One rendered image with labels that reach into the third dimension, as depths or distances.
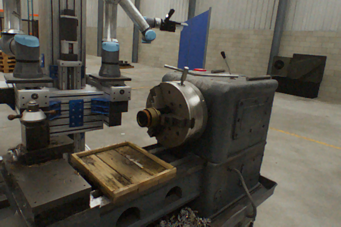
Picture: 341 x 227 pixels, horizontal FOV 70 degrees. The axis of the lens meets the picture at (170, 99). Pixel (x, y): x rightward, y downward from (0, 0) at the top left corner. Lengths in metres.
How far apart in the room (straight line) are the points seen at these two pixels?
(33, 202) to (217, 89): 0.82
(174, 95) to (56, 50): 0.94
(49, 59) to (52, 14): 0.28
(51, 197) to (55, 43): 1.17
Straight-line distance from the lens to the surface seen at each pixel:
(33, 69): 1.56
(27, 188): 0.85
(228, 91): 1.14
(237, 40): 12.38
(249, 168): 1.58
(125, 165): 1.11
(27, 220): 0.81
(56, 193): 0.81
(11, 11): 1.70
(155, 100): 1.13
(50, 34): 1.76
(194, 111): 1.08
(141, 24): 1.74
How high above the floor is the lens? 1.40
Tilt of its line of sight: 12 degrees down
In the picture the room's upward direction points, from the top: 5 degrees clockwise
